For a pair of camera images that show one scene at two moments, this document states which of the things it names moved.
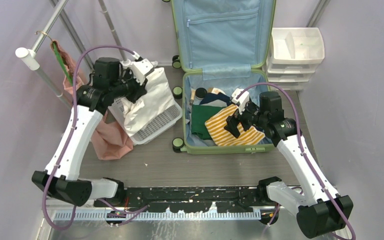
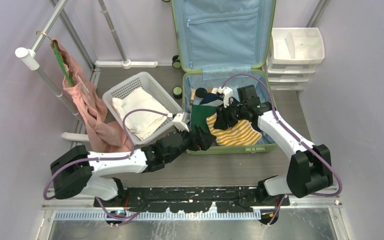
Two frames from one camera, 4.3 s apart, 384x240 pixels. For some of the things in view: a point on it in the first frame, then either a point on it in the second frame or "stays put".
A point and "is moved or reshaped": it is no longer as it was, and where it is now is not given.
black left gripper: [139, 90] to [199, 139]
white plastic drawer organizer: [294, 55] stays put
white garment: [159, 97] is moved or reshaped
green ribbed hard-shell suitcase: [223, 44] stays put
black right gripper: [233, 121] to [222, 118]
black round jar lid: [200, 92] stays put
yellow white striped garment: [222, 137] stays put
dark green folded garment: [200, 114] stays put
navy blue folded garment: [211, 96] stays put
